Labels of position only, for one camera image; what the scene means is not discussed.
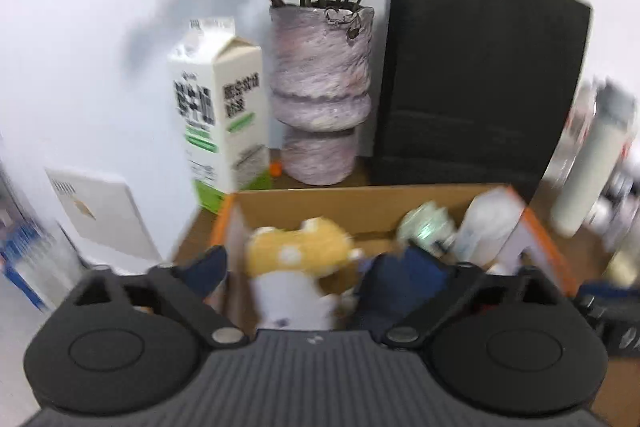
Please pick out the black paper bag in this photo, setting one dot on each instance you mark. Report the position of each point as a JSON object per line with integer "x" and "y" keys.
{"x": 475, "y": 82}

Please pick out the pink textured vase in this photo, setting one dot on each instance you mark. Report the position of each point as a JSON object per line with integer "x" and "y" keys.
{"x": 320, "y": 82}

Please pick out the blue and white box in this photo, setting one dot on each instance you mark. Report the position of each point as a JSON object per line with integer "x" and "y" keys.
{"x": 20, "y": 247}

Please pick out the white thermos bottle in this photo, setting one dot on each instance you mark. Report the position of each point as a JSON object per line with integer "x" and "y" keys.
{"x": 585, "y": 172}

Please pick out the green glittery ball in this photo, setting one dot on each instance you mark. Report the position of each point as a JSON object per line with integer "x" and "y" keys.
{"x": 425, "y": 224}

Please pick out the orange and white cardboard box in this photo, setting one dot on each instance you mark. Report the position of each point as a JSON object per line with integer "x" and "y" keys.
{"x": 350, "y": 207}

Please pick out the purple cloth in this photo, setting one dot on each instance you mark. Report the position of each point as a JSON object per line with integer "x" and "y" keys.
{"x": 375, "y": 302}

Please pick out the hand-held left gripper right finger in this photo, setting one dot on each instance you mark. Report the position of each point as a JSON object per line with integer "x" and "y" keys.
{"x": 425, "y": 277}

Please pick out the small orange object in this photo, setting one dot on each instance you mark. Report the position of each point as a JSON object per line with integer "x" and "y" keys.
{"x": 275, "y": 168}

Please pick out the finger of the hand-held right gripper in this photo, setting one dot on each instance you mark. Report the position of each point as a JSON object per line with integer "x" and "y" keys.
{"x": 617, "y": 317}

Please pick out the yellow and white plush toy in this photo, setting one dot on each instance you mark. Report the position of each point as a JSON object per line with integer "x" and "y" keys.
{"x": 300, "y": 247}

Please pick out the blurred white containers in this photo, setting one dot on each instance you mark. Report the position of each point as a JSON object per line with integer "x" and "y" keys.
{"x": 620, "y": 217}

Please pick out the white wall panel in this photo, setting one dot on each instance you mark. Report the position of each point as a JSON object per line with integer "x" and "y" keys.
{"x": 100, "y": 212}

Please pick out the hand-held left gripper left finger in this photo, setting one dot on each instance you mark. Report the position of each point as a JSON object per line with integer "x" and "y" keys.
{"x": 207, "y": 272}

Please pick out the white and green milk carton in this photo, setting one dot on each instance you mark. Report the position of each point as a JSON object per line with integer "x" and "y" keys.
{"x": 220, "y": 117}

